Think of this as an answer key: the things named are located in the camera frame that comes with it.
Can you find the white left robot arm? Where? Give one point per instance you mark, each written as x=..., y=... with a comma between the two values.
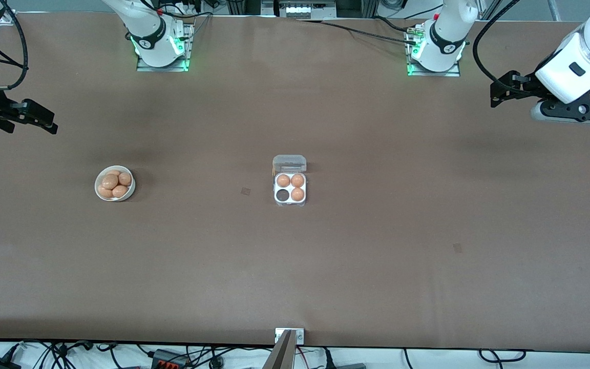
x=446, y=36

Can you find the grey camera pole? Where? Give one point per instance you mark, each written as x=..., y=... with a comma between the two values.
x=280, y=356

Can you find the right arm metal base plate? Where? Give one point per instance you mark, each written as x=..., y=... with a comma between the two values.
x=162, y=67

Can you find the white power strip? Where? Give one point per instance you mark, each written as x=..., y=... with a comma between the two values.
x=305, y=9

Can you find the black orange connector block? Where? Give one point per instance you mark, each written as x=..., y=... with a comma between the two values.
x=169, y=360

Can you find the clear plastic egg box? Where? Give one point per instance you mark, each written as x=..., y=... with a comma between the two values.
x=290, y=164

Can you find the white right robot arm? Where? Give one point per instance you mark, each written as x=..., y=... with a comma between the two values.
x=146, y=31

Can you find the grey slanted post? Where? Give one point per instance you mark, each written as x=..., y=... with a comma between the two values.
x=554, y=10

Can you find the aluminium corner post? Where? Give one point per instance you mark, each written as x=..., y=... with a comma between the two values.
x=11, y=16

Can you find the small metal clamp bracket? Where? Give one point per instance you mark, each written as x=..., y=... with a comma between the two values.
x=300, y=336

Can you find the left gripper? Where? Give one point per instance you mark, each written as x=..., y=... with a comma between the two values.
x=526, y=87

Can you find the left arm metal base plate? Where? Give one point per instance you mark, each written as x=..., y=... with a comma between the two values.
x=433, y=73

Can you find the black plug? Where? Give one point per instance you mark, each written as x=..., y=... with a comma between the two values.
x=328, y=360

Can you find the white bowl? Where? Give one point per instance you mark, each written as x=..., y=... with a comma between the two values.
x=130, y=193

